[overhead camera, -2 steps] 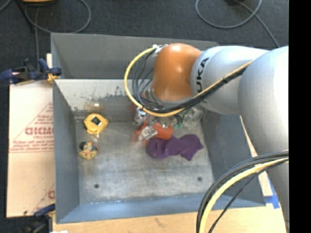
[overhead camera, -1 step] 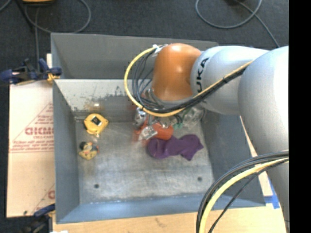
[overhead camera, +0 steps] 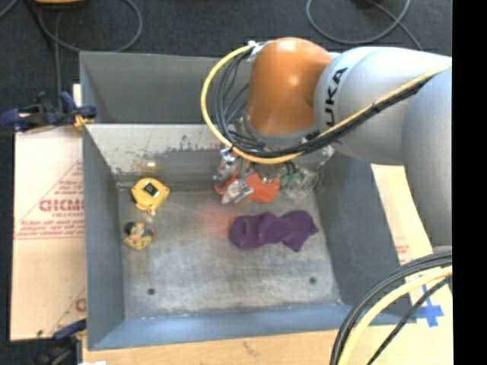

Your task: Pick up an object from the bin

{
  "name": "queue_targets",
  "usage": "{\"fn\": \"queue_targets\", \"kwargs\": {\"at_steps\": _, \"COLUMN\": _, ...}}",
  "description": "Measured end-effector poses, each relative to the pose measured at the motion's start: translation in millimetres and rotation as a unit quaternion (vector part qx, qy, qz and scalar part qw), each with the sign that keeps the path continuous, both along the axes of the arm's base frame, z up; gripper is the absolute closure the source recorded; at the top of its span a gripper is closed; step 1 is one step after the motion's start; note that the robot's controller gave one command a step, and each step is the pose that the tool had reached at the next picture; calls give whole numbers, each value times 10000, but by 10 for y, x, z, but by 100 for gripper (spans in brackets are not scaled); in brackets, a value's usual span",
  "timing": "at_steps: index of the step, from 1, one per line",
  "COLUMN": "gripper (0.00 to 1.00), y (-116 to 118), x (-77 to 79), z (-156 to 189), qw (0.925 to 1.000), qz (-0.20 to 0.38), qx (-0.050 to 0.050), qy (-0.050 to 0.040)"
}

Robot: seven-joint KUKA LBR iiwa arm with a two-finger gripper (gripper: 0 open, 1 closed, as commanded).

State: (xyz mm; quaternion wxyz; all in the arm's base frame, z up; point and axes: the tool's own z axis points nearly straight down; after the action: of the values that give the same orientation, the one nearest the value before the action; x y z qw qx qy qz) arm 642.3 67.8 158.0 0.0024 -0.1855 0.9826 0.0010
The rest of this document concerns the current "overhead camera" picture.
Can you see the yellow toy figure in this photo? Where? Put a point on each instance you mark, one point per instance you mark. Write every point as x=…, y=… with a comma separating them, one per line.
x=137, y=237

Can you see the pale board with red print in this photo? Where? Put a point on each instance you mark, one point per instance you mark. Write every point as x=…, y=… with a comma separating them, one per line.
x=45, y=242

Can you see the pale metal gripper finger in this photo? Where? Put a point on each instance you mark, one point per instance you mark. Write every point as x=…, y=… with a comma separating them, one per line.
x=222, y=172
x=238, y=191

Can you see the grey metal bin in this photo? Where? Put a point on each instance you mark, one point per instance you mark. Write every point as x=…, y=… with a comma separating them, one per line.
x=213, y=280

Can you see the yellow tape measure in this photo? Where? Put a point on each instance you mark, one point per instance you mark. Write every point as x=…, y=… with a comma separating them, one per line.
x=149, y=195

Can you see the purple cloth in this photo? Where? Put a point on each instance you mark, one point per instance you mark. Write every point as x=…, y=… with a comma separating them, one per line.
x=266, y=231

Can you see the clear crumpled plastic thing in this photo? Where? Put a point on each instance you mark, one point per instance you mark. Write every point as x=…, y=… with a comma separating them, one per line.
x=303, y=187

